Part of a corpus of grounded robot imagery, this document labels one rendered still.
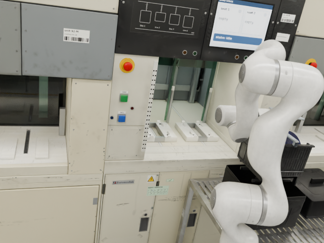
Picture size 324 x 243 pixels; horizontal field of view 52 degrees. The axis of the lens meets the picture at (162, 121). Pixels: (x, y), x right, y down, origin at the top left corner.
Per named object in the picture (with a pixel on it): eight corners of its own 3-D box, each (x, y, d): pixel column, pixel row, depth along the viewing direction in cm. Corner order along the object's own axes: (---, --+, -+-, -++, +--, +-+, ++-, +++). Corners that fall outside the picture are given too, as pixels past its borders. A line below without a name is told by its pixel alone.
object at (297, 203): (217, 193, 169) (225, 164, 162) (264, 191, 177) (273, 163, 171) (243, 231, 145) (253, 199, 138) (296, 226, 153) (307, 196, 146)
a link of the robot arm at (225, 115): (255, 121, 130) (248, 101, 135) (225, 120, 126) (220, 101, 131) (245, 131, 137) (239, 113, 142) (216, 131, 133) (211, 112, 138)
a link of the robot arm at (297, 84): (226, 208, 109) (274, 214, 110) (235, 230, 97) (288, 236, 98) (262, 56, 94) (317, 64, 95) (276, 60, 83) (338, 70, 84)
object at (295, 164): (233, 161, 160) (250, 101, 149) (268, 162, 167) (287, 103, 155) (259, 191, 139) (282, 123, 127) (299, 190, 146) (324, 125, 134)
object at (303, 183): (305, 219, 160) (314, 196, 155) (271, 183, 185) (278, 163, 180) (352, 215, 169) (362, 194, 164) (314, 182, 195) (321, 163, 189)
